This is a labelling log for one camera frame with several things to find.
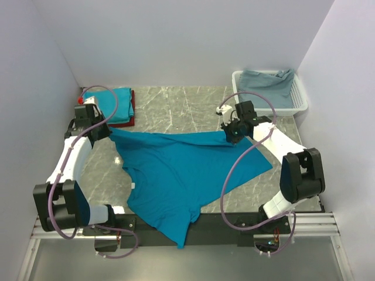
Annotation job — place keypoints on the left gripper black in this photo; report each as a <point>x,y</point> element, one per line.
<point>106,132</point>

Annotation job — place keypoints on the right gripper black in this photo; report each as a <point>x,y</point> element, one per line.
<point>227,129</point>

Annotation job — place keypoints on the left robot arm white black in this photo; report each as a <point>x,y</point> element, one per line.
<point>60,201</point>

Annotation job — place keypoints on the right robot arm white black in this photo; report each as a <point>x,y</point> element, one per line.
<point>302,174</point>

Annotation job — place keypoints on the folded light teal t shirt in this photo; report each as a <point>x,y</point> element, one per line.
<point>106,103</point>

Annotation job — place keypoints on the grey blue t shirt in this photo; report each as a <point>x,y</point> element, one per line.
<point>275,87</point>

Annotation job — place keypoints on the folded red t shirt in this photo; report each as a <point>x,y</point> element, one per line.
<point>131,121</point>

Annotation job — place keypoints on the white plastic basket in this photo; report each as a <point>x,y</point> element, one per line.
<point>297,96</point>

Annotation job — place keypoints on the black base beam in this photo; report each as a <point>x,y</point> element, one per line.
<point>209,229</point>

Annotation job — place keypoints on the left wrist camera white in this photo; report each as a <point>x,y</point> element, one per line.
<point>89,100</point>

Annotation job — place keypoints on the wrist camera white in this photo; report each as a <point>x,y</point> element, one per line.
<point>89,100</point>
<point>225,111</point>

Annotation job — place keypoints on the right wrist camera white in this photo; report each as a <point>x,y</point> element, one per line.
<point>225,111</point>

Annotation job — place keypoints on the aluminium rail frame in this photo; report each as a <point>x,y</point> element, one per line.
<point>317,253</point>

